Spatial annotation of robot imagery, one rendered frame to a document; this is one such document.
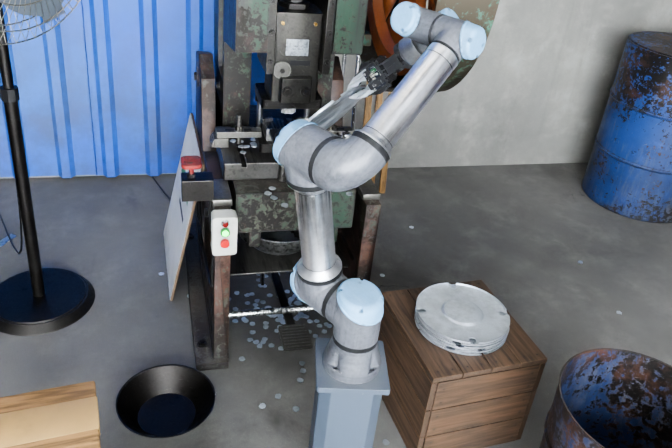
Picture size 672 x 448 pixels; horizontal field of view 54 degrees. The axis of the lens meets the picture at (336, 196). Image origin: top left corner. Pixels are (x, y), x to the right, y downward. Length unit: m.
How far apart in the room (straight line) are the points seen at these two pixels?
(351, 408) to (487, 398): 0.50
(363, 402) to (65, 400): 0.75
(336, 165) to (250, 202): 0.77
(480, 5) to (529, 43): 2.02
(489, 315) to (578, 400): 0.34
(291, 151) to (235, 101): 0.97
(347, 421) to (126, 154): 2.11
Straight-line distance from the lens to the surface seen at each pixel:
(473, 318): 2.08
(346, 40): 2.05
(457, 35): 1.47
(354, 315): 1.59
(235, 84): 2.35
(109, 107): 3.36
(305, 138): 1.41
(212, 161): 2.31
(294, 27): 2.05
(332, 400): 1.74
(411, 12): 1.53
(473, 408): 2.10
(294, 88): 2.08
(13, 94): 2.33
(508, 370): 2.05
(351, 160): 1.35
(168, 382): 2.31
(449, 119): 3.81
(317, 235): 1.56
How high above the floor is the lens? 1.65
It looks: 29 degrees down
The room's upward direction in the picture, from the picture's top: 6 degrees clockwise
